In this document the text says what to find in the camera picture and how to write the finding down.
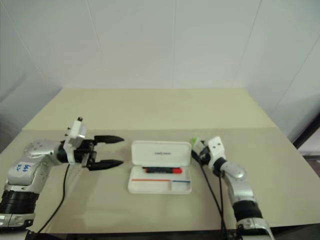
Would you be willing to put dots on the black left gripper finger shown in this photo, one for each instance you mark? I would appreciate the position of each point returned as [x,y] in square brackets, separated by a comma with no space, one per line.
[107,165]
[110,139]

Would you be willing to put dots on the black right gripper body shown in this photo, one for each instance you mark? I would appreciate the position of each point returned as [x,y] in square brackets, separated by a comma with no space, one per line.
[205,153]

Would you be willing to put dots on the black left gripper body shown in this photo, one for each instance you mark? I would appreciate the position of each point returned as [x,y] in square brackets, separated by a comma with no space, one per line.
[83,152]

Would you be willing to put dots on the green marker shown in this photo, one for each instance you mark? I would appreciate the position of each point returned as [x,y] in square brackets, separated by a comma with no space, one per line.
[195,142]

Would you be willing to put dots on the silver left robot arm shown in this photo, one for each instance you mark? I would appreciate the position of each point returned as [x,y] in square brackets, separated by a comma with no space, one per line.
[23,172]

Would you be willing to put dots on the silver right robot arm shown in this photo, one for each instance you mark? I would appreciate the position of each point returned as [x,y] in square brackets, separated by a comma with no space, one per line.
[240,185]

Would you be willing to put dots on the white pencil case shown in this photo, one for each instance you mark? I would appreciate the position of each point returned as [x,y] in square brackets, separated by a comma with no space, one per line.
[160,155]

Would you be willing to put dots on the red marker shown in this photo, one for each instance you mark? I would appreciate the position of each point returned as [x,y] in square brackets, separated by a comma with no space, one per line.
[163,171]

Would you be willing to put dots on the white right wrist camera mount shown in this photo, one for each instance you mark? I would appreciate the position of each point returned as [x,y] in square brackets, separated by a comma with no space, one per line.
[217,150]

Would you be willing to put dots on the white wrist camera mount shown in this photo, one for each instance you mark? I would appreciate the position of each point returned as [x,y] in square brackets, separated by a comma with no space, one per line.
[217,150]
[78,131]

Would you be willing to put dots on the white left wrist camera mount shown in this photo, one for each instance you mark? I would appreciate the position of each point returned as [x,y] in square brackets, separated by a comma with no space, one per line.
[78,131]

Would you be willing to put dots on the black frame post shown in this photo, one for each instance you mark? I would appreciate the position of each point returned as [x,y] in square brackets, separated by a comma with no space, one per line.
[308,130]

